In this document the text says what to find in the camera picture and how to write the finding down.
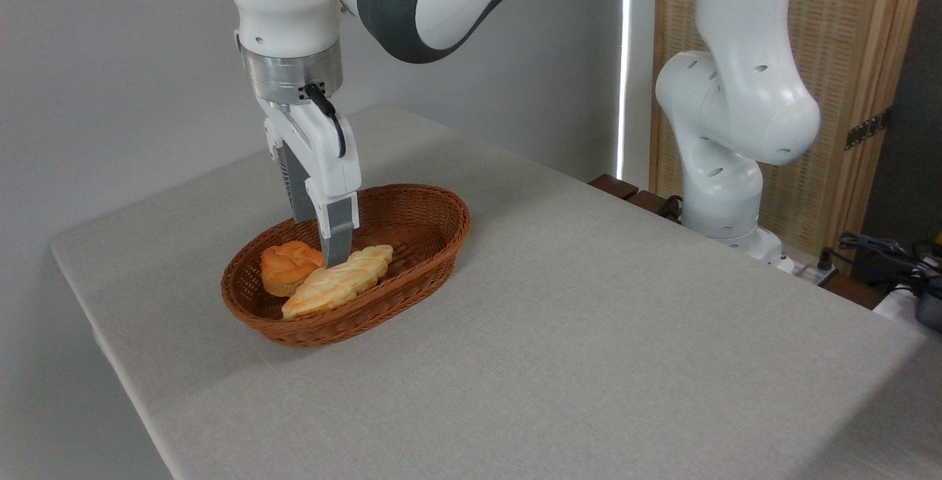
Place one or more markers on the white Franka Panda arm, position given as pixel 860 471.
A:
pixel 736 97

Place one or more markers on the white power strip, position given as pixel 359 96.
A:
pixel 806 270

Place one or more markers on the brown wicker oval basket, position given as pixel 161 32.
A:
pixel 331 329

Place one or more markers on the grey box device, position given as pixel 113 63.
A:
pixel 931 311

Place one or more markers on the metal screen hinge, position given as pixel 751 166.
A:
pixel 868 129

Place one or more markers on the orange round bread bun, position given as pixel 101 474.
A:
pixel 283 266

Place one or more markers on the grey tablecloth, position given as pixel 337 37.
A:
pixel 589 355

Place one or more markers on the woven wooden folding screen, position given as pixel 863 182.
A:
pixel 839 23

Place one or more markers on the pale long braided bread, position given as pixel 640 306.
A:
pixel 331 285

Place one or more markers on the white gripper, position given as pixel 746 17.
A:
pixel 320 149

